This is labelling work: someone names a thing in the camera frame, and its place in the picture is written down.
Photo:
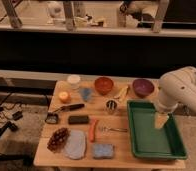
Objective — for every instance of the banana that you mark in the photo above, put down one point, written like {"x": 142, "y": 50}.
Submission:
{"x": 120, "y": 96}

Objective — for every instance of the metal fork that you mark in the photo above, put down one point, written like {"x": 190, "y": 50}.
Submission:
{"x": 113, "y": 129}

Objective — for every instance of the purple bowl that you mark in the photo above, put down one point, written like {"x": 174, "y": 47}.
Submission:
{"x": 143, "y": 87}

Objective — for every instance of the black handled brush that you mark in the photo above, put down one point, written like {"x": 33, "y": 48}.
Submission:
{"x": 53, "y": 118}

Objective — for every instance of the white plastic cup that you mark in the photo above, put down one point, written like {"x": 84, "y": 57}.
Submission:
{"x": 74, "y": 81}

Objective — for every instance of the orange fruit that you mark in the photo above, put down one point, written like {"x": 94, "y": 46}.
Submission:
{"x": 64, "y": 97}

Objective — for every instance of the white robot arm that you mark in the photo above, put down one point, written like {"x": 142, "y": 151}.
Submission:
{"x": 178, "y": 86}

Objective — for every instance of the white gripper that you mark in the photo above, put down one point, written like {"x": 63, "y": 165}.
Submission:
{"x": 160, "y": 120}

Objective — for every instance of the wooden table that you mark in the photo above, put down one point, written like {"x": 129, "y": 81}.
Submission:
{"x": 123, "y": 158}

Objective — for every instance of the black rectangular block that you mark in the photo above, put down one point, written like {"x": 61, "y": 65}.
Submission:
{"x": 78, "y": 119}

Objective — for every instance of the orange bowl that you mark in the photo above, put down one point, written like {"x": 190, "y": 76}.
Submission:
{"x": 103, "y": 85}

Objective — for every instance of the blue sponge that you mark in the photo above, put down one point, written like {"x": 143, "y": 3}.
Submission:
{"x": 102, "y": 151}

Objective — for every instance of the green plastic tray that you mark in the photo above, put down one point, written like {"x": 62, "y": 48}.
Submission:
{"x": 149, "y": 142}

